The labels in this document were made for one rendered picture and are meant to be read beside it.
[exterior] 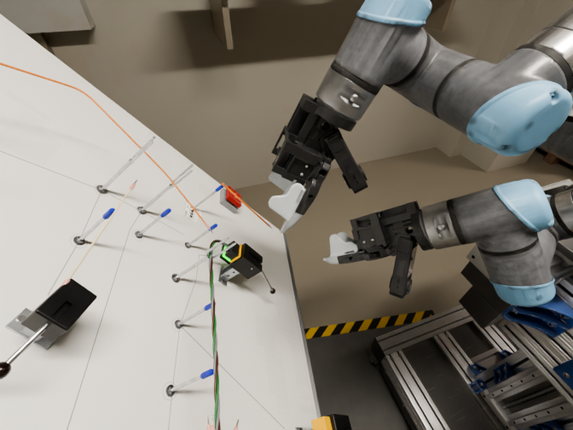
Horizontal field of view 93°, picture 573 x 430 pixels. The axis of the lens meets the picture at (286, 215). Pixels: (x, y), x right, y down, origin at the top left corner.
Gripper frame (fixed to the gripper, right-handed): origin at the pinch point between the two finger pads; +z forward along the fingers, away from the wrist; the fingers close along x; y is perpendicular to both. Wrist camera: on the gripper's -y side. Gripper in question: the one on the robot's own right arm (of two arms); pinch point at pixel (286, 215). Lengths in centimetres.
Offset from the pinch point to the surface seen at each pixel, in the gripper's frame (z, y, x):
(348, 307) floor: 87, -91, -61
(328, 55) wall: -23, -33, -191
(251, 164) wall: 80, -15, -184
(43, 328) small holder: 4.9, 24.1, 25.6
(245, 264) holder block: 13.5, 2.5, 2.0
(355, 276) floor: 79, -99, -83
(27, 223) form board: 7.5, 33.7, 12.0
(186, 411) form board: 20.0, 6.9, 25.7
